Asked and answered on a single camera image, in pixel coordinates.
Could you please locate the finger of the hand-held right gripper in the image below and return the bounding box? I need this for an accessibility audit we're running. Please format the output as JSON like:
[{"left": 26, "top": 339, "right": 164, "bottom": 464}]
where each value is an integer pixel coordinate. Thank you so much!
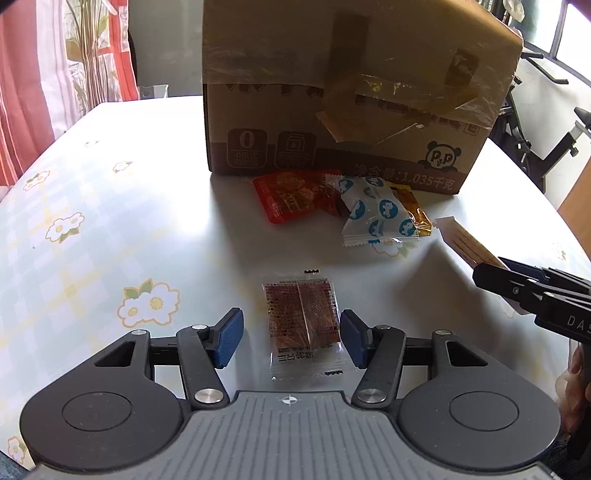
[
  {"left": 501, "top": 257, "right": 591, "bottom": 297},
  {"left": 473, "top": 261, "right": 548, "bottom": 315}
]

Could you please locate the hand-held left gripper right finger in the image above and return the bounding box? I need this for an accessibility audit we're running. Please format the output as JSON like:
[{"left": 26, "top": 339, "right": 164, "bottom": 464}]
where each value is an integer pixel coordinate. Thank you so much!
[{"left": 339, "top": 309, "right": 490, "bottom": 409}]

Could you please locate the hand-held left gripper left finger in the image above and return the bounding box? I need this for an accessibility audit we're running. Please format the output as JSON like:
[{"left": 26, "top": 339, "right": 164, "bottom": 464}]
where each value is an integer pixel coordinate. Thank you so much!
[{"left": 95, "top": 307, "right": 245, "bottom": 406}]

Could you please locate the clear packet of brown snack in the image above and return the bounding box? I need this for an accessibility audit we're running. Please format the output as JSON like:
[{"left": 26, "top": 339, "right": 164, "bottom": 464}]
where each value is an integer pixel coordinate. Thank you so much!
[{"left": 260, "top": 267, "right": 345, "bottom": 382}]

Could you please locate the cream cracker packet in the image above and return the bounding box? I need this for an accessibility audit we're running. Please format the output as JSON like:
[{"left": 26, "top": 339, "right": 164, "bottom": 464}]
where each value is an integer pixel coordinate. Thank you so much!
[{"left": 434, "top": 216, "right": 505, "bottom": 270}]

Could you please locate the brown cardboard box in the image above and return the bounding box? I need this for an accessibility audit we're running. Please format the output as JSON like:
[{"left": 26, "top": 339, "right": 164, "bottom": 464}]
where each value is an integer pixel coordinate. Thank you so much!
[{"left": 202, "top": 0, "right": 525, "bottom": 195}]

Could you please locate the person's right hand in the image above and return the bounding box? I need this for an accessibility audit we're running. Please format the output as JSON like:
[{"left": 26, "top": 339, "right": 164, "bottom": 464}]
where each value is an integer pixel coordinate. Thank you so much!
[{"left": 555, "top": 345, "right": 586, "bottom": 432}]

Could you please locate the wooden board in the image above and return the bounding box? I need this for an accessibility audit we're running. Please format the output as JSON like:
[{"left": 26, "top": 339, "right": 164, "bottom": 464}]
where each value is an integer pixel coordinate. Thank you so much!
[{"left": 556, "top": 184, "right": 591, "bottom": 243}]

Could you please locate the amber yellow packet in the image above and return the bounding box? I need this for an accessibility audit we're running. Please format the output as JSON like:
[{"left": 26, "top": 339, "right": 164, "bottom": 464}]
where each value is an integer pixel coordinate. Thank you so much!
[{"left": 387, "top": 182, "right": 433, "bottom": 237}]

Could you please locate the white blue-dotted packet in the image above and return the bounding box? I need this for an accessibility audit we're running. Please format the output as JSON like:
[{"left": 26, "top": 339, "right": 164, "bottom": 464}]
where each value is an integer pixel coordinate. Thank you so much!
[
  {"left": 325, "top": 174, "right": 393, "bottom": 248},
  {"left": 367, "top": 182, "right": 419, "bottom": 243}
]

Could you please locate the black exercise bike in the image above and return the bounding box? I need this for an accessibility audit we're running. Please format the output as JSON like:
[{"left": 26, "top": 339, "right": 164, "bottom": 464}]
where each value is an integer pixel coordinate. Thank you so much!
[{"left": 488, "top": 46, "right": 591, "bottom": 195}]

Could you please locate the red snack packet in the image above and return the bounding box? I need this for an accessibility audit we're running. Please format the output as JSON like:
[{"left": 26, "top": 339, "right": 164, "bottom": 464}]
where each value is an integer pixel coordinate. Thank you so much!
[{"left": 252, "top": 169, "right": 343, "bottom": 225}]

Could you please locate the dark-framed window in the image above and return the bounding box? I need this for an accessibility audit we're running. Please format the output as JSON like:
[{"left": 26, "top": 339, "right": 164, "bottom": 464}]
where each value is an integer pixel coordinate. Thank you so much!
[{"left": 521, "top": 0, "right": 591, "bottom": 80}]

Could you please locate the red white printed curtain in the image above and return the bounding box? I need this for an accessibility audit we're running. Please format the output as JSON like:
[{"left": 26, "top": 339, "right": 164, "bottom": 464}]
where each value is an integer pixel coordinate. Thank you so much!
[{"left": 0, "top": 0, "right": 140, "bottom": 186}]

